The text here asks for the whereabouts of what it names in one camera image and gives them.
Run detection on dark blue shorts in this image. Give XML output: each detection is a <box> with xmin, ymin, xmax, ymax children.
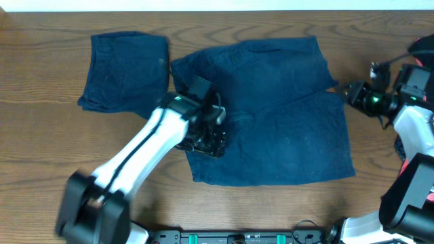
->
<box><xmin>77</xmin><ymin>31</ymin><xmax>169</xmax><ymax>119</ymax></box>
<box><xmin>171</xmin><ymin>37</ymin><xmax>355</xmax><ymax>186</ymax></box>

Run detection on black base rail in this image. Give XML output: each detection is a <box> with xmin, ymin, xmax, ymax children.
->
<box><xmin>146</xmin><ymin>220</ymin><xmax>338</xmax><ymax>244</ymax></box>

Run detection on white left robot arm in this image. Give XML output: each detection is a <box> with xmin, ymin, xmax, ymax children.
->
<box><xmin>55</xmin><ymin>92</ymin><xmax>226</xmax><ymax>244</ymax></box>

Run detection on folded dark blue shorts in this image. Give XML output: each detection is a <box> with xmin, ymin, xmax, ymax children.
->
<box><xmin>77</xmin><ymin>31</ymin><xmax>169</xmax><ymax>119</ymax></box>

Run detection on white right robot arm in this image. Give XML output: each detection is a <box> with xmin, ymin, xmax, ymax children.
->
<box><xmin>335</xmin><ymin>63</ymin><xmax>433</xmax><ymax>243</ymax></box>

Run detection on black garment in pile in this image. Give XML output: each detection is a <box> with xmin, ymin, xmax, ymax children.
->
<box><xmin>408</xmin><ymin>35</ymin><xmax>433</xmax><ymax>69</ymax></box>

